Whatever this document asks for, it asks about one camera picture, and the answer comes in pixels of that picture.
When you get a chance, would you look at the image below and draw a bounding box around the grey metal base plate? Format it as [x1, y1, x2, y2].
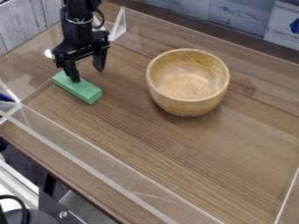
[39, 191, 118, 224]

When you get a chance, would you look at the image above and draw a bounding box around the clear acrylic tray enclosure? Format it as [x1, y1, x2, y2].
[0, 4, 299, 224]

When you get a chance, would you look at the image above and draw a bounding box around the black table leg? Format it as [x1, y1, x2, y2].
[43, 174, 58, 196]

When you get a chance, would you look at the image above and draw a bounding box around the black cable loop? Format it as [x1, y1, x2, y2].
[0, 194, 32, 224]

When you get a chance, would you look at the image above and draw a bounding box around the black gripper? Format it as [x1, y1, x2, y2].
[52, 8, 110, 83]

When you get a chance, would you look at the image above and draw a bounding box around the white box with blue mark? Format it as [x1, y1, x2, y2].
[265, 0, 299, 51]

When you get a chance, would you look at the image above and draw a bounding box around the brown wooden bowl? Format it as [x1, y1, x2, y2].
[146, 48, 231, 116]

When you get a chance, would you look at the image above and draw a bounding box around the clear acrylic corner bracket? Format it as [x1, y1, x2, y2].
[93, 8, 127, 41]

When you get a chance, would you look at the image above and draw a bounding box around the green rectangular block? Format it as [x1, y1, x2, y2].
[52, 71, 103, 105]

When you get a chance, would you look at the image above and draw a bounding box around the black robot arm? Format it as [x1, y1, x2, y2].
[52, 0, 110, 83]

